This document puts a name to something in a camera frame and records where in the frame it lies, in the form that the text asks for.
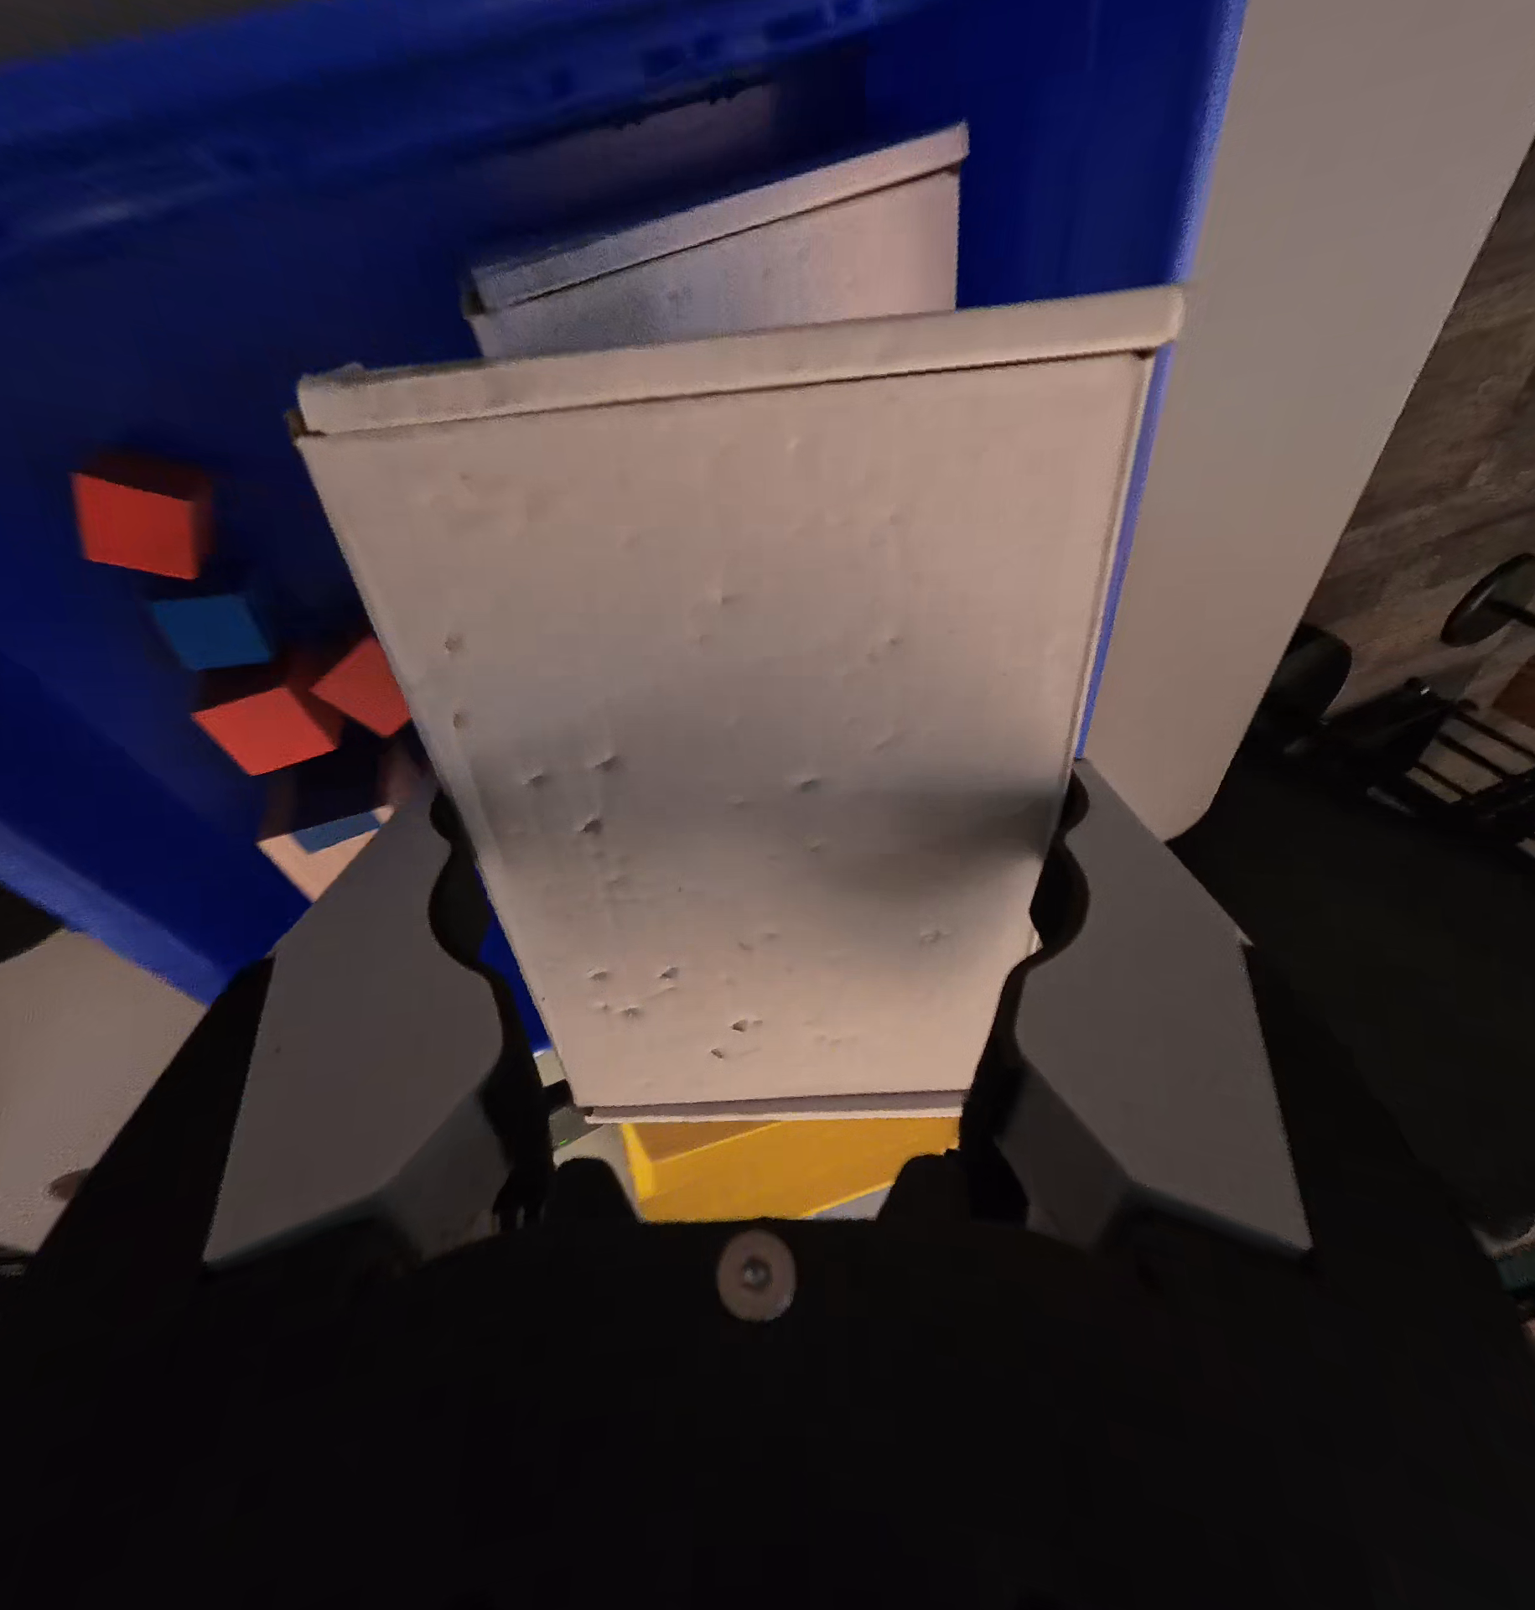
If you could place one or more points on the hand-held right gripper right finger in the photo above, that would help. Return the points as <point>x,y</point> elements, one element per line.
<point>1157,1043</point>

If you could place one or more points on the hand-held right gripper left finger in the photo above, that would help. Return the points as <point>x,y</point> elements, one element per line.
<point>352,1068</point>

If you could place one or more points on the white cardboard box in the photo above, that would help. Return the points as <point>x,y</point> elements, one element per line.
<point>843,252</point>
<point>743,691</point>

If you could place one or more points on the blue plastic bin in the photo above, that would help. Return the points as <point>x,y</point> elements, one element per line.
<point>339,188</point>

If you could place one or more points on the red wooden cube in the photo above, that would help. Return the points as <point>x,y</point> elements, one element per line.
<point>138,522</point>
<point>364,686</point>
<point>263,730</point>

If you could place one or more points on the yellow plastic bin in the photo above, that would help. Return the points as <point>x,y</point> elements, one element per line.
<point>779,1169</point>

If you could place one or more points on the blue wooden cube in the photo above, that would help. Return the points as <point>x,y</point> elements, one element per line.
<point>213,629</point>

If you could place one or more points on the black office chair base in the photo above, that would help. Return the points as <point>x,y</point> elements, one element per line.
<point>1490,597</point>

